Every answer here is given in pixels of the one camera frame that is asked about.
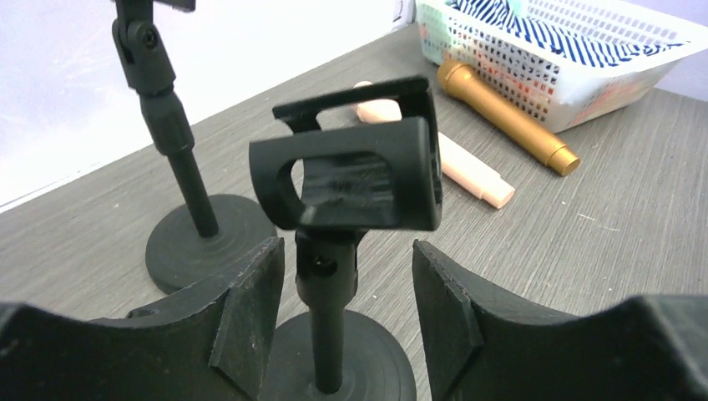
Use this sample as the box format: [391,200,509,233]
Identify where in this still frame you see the black shock mount stand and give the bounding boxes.
[249,76,443,400]

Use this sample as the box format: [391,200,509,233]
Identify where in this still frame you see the green cloth in basket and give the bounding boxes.
[507,0,530,18]

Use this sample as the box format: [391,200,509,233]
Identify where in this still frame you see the pink microphone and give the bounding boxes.
[353,99,515,209]

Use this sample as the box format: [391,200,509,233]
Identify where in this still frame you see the black stand with clip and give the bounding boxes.
[112,0,276,294]

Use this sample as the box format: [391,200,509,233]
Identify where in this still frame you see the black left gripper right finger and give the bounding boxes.
[412,241,707,400]

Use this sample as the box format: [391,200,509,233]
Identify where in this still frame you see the gold microphone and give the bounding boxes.
[437,60,580,176]

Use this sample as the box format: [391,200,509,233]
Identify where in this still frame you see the blue striped cloth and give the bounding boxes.
[449,0,684,68]

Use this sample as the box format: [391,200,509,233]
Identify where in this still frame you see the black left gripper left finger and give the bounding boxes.
[1,237,285,400]

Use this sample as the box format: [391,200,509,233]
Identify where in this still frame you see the white plastic basket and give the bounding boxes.
[416,1,707,132]

